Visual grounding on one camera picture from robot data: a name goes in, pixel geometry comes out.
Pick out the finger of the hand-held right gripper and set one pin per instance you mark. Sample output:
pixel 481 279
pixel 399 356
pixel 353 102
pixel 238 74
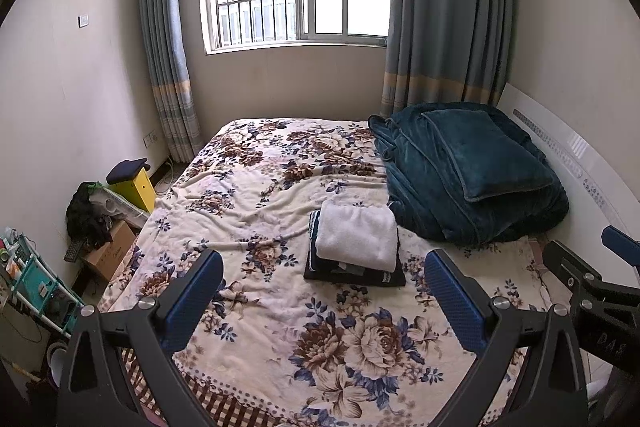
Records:
pixel 575 274
pixel 622 244

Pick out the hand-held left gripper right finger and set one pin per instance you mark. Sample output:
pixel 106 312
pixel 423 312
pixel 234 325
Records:
pixel 455 297

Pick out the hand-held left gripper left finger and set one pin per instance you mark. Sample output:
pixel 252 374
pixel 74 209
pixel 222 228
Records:
pixel 195 292

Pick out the white towel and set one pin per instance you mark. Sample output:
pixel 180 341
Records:
pixel 355 232

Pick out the cardboard box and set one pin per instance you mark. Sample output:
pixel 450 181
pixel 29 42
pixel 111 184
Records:
pixel 112 252

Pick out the teal plush blanket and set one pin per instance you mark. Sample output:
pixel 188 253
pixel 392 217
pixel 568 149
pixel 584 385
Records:
pixel 425 207

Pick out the grey-blue folded garment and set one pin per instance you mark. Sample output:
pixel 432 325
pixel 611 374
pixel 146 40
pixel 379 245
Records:
pixel 350 268

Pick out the brown checkered bed sheet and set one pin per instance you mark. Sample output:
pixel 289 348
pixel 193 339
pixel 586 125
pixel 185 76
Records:
pixel 220 402

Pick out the yellow stool with dark cushion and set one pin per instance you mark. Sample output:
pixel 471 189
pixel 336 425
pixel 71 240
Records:
pixel 137 189

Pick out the white headboard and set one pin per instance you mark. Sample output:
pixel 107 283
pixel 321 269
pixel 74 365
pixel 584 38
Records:
pixel 565 142

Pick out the black remote control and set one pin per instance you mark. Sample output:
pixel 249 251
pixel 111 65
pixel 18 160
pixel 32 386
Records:
pixel 73 251

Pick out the black folded garment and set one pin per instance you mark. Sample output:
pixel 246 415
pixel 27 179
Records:
pixel 325 274

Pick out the black clothing heap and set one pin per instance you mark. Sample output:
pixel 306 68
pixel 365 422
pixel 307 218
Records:
pixel 85 217

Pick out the blue striped folded garment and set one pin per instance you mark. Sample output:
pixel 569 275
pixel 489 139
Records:
pixel 314 232

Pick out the floral printed blanket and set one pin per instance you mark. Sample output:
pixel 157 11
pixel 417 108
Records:
pixel 280 187

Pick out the teal plush pillow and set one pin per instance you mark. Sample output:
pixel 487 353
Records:
pixel 490 157

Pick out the white bucket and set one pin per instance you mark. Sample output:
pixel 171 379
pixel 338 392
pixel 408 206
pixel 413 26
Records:
pixel 56 359

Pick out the teal shelf rack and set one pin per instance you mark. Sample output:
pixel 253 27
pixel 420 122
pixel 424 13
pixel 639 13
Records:
pixel 37 287

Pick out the blue-grey striped curtain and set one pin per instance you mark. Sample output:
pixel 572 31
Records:
pixel 165 32
pixel 450 7

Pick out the white wall socket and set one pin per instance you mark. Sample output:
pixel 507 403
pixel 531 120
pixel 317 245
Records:
pixel 151 139

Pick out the white wall switch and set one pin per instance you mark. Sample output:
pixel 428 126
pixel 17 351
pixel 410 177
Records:
pixel 84 21

